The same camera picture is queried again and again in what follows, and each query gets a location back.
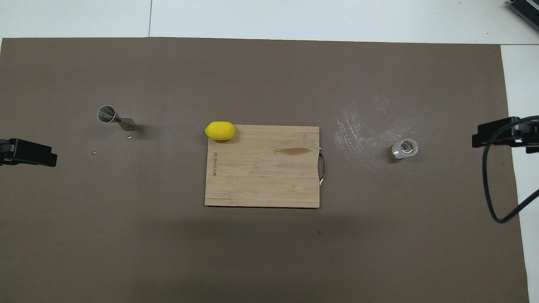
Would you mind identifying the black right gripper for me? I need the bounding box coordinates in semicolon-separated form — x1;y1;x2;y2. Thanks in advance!
472;118;539;154

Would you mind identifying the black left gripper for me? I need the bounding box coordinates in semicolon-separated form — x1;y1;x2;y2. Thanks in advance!
0;139;58;167

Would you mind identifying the steel double jigger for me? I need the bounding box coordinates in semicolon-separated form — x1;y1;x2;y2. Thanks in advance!
97;105;136;131

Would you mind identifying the small clear glass cup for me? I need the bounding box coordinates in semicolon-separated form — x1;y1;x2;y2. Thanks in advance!
391;138;419;160

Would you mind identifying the brown table mat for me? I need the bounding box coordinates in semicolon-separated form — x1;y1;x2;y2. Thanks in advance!
0;37;530;303

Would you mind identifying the grey ribbed device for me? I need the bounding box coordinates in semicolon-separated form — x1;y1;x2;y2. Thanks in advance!
507;0;539;32

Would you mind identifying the yellow lemon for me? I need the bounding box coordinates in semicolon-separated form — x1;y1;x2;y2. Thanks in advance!
205;121;236;141

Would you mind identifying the wooden cutting board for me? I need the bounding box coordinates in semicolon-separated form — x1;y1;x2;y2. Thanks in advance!
205;125;327;209

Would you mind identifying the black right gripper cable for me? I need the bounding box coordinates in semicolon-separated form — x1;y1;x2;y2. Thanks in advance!
482;116;539;223

